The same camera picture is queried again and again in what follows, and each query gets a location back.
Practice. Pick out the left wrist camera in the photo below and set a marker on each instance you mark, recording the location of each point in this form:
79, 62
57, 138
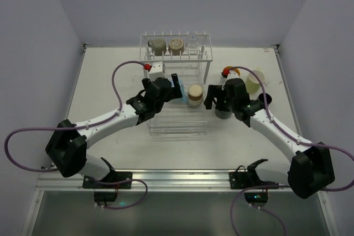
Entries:
156, 71

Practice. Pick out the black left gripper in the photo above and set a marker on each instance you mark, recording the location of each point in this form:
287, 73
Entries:
171, 90

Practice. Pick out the light blue mug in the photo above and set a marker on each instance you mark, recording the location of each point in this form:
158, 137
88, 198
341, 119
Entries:
184, 98

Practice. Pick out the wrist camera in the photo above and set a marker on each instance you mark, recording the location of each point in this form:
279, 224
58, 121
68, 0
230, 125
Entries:
156, 71
223, 80

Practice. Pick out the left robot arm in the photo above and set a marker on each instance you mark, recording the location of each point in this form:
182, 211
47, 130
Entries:
68, 145

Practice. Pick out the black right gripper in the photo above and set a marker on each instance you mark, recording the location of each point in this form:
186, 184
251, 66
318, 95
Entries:
217, 97

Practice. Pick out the clear glass cup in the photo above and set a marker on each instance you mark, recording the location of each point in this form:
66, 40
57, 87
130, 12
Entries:
192, 44

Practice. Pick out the brown speckled cup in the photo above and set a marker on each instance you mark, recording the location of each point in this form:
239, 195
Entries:
176, 46

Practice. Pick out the dark grey mug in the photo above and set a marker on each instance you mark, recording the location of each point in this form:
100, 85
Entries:
223, 113

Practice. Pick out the olive green cup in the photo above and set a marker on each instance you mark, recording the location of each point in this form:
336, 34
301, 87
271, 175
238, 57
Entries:
157, 46

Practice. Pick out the brown and cream cup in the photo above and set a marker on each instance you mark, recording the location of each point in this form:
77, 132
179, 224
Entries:
195, 95

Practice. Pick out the dark blue glazed cup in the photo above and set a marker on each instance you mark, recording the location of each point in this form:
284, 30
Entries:
265, 98

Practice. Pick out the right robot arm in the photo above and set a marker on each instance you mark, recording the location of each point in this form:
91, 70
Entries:
309, 167

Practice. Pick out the light green mug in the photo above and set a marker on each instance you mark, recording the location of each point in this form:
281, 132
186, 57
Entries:
253, 82

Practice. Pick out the floral white mug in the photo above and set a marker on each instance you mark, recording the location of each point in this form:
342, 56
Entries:
230, 70

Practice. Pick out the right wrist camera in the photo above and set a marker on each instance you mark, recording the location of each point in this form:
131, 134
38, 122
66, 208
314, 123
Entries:
223, 80

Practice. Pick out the aluminium mounting rail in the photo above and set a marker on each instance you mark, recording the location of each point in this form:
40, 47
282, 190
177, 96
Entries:
156, 180

